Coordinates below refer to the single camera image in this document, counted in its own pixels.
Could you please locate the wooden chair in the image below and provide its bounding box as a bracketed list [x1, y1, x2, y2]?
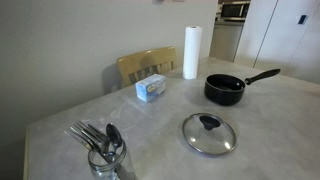
[116, 45, 178, 89]

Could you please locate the metal fork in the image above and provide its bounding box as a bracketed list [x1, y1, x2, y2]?
[64, 127, 101, 153]
[71, 123, 108, 153]
[78, 120, 110, 148]

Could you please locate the metal spoon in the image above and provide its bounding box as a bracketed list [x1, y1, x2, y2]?
[105, 122, 124, 158]

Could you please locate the small black wall plate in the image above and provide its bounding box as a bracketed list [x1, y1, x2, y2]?
[297, 14, 308, 25]

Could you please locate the black saucepan with long handle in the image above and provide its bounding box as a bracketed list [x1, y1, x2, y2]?
[204, 68, 281, 107]

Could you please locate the white paper towel roll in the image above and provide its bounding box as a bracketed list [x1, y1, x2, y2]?
[182, 25, 203, 80]

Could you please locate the clear glass jar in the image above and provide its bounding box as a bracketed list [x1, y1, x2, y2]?
[87, 139, 138, 180]

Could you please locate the black microwave oven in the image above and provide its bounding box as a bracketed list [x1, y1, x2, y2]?
[221, 1, 251, 20]

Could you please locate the blue and white carton box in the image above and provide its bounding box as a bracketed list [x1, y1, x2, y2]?
[135, 73, 167, 103]

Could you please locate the glass lid with black knob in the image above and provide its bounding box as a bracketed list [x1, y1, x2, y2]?
[181, 112, 237, 156]

